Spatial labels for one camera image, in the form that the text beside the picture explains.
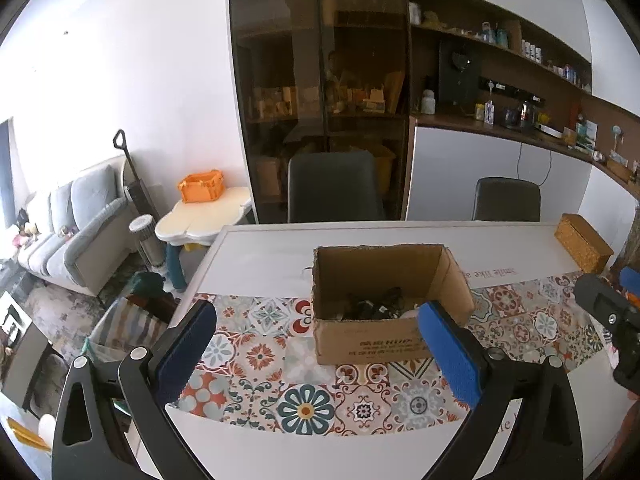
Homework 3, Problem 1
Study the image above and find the orange plastic crate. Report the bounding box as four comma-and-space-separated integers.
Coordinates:
177, 169, 224, 204

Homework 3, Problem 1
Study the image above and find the white sideboard cabinet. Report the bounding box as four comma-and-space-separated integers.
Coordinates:
407, 127, 598, 222

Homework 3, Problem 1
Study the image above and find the cream flower-shaped kids table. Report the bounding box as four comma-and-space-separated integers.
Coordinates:
155, 186, 252, 247

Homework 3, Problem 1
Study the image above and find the grey sofa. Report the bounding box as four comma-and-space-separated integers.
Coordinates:
17, 156, 134, 297

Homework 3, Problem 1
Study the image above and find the dark green chair left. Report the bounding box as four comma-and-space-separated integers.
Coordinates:
288, 151, 385, 223

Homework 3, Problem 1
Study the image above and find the dark green chair right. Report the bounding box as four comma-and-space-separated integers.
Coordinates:
473, 177, 541, 222

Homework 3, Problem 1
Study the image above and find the white cylindrical air purifier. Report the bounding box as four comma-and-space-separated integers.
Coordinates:
129, 214, 166, 275

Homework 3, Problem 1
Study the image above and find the glass kettle on shelf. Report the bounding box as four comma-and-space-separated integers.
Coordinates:
502, 101, 535, 131

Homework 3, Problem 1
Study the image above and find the black charger in box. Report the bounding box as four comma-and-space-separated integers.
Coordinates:
343, 287, 402, 321

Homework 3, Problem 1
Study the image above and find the patterned floral table runner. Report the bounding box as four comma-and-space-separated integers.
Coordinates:
169, 268, 616, 436

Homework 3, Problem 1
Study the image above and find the dark glass display cabinet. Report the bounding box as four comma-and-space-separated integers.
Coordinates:
229, 0, 410, 223

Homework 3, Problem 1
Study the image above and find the striped fabric basket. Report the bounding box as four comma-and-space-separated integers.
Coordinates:
82, 297, 167, 363

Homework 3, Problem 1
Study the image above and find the woven wicker tissue box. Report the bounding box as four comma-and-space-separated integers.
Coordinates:
554, 214, 614, 274

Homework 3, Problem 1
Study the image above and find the white ceramic jar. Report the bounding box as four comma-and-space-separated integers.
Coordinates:
420, 90, 436, 115

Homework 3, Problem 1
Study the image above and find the brown cardboard box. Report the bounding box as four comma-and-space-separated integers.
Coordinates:
311, 244, 475, 365

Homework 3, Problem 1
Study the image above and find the dark green chair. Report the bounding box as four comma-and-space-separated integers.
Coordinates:
473, 177, 541, 222
288, 151, 385, 223

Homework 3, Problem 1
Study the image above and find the pink deer night light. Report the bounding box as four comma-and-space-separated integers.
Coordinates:
400, 308, 419, 318

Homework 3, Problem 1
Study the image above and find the black upright vacuum cleaner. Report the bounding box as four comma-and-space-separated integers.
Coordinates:
112, 129, 158, 220

